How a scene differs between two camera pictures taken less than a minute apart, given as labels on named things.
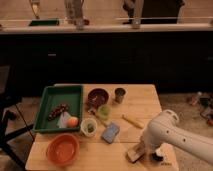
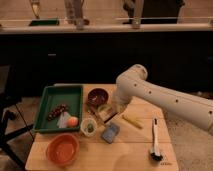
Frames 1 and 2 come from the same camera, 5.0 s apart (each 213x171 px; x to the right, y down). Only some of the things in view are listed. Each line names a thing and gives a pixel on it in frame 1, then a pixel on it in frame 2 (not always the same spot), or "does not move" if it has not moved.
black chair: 7,98 does not move
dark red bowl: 97,97 does not move
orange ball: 72,122 does not move
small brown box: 133,154 → 105,113
